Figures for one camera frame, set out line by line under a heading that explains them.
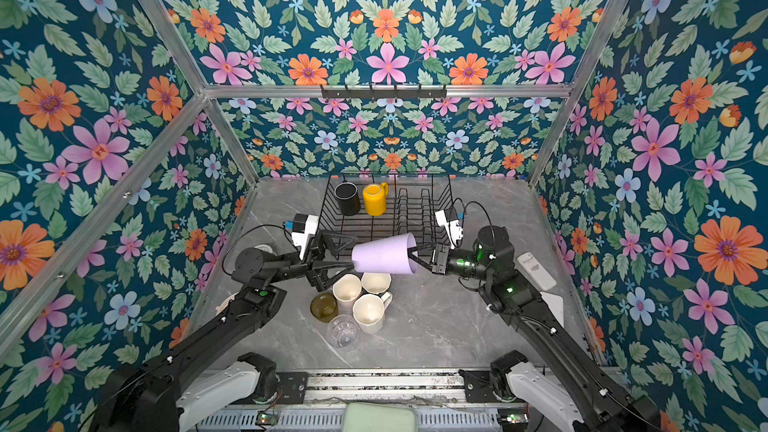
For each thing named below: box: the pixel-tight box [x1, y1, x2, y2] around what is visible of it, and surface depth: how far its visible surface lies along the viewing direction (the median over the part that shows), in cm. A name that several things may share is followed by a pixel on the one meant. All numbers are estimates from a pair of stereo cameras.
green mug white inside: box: [360, 272, 392, 295], surface depth 84 cm
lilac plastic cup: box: [352, 232, 419, 274], surface depth 61 cm
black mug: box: [334, 182, 361, 216], surface depth 104 cm
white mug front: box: [352, 292, 393, 335], surface depth 80 cm
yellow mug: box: [362, 182, 389, 217], surface depth 103 cm
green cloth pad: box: [342, 402, 418, 432], surface depth 69 cm
